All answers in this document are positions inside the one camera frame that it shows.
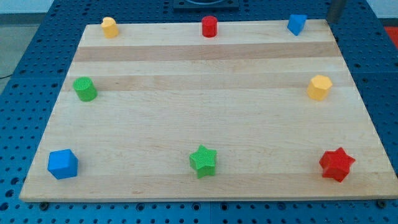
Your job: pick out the red star block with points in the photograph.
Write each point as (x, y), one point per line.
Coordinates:
(336, 164)

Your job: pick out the green star block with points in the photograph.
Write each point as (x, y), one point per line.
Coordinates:
(203, 161)

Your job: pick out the light wooden board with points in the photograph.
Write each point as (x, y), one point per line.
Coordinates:
(164, 89)

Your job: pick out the red cylinder block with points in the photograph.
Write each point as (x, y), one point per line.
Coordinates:
(209, 26)

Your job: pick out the green cylinder block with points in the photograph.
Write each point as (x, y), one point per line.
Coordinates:
(85, 89)

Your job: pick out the yellow heart block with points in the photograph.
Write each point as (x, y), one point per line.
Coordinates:
(109, 27)

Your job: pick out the yellow hexagon block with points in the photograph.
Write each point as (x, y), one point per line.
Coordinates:
(319, 87)

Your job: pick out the blue triangular block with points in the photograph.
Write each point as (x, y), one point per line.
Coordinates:
(296, 23)

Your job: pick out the blue cube block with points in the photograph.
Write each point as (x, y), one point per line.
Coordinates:
(63, 164)

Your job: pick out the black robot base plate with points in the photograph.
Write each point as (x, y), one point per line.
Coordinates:
(182, 5)

